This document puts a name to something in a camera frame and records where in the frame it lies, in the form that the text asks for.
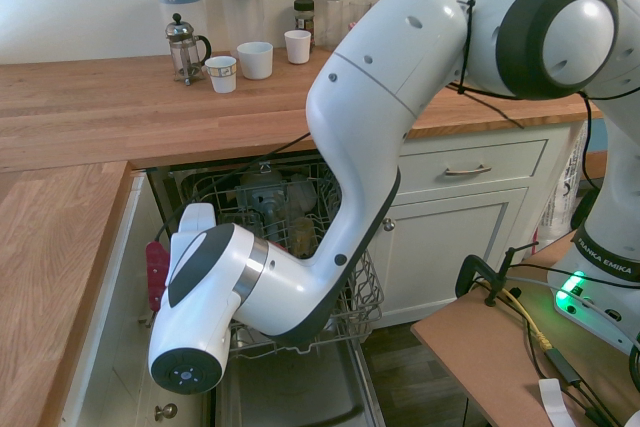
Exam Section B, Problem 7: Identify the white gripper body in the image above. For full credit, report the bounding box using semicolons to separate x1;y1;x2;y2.
174;202;218;238

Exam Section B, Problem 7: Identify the red plate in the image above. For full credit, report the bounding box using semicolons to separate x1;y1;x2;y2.
144;240;172;314

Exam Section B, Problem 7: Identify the stainless dishwasher door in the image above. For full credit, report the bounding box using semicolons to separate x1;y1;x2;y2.
209;331;387;427

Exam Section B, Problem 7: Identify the clear glass container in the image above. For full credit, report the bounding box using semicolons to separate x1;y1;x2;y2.
286;173;319;211

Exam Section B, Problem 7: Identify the white cup with print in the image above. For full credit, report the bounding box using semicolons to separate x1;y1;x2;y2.
204;55;238;95

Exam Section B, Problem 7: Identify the wide white mug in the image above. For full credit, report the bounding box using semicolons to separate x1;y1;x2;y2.
235;41;275;82

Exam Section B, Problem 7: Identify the glass french press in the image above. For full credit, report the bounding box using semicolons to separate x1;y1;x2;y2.
165;12;214;88

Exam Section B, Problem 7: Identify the white ribbed cup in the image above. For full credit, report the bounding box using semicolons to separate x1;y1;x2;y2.
283;29;313;66

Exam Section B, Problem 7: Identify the clear pitcher dark blue lid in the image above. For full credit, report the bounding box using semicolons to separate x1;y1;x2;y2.
216;0;266;56

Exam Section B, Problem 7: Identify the clear pitcher light blue lid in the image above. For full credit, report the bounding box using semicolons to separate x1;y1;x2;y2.
153;0;208;61

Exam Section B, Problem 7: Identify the spice jar black lid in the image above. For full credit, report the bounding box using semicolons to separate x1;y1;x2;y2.
292;0;317;49

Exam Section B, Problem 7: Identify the clear bottle green lid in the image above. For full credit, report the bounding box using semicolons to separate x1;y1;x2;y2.
321;0;347;51

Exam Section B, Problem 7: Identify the clear drinking glass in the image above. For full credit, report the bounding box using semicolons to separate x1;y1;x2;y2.
347;0;374;41

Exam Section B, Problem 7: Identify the black C-clamp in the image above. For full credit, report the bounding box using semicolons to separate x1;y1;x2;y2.
455;241;540;309

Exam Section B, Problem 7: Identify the wooden mounting board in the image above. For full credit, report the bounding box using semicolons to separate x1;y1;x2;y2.
409;234;640;427

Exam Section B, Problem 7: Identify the white printed plastic bag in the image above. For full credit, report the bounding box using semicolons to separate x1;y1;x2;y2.
536;123;589;249

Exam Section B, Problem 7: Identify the white paper strip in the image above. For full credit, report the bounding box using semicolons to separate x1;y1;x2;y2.
537;377;578;427

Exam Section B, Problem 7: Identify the grey wire dishwasher rack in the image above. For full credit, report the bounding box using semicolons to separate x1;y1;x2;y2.
182;159;387;356

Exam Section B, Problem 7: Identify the metal drawer handle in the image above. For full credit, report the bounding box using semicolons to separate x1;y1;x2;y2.
443;163;493;177

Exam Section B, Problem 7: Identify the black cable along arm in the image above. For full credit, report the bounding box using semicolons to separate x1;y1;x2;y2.
153;0;611;248

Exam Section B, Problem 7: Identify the yellow cable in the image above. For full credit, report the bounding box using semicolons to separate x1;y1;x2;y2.
501;286;557;354

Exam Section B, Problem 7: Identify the thin black cable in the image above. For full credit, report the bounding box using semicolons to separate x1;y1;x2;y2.
519;256;640;427

